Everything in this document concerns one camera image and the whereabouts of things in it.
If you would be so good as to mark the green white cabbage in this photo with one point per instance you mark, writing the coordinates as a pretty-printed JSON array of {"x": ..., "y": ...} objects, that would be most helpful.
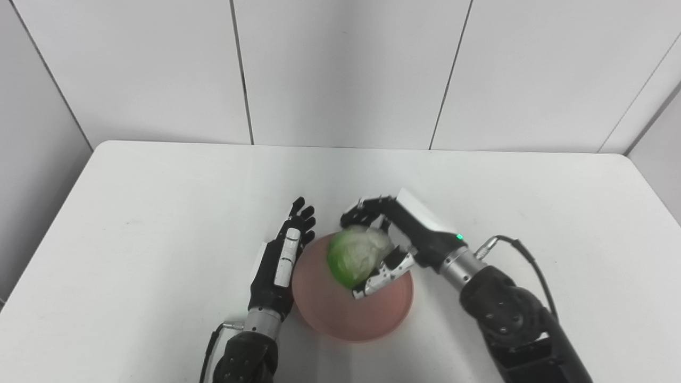
[{"x": 354, "y": 255}]

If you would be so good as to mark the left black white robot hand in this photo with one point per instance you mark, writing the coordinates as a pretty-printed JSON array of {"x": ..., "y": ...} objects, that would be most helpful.
[{"x": 279, "y": 266}]

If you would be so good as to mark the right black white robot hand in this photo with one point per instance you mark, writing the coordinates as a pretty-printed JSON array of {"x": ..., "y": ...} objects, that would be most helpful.
[{"x": 420, "y": 234}]

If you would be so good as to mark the pink round plate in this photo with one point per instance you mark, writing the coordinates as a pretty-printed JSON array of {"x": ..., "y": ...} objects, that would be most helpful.
[{"x": 367, "y": 308}]

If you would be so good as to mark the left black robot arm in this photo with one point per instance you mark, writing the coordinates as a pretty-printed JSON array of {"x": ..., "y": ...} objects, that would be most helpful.
[{"x": 250, "y": 354}]

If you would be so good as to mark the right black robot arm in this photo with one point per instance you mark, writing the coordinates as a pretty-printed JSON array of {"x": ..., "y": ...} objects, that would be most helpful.
[{"x": 511, "y": 319}]

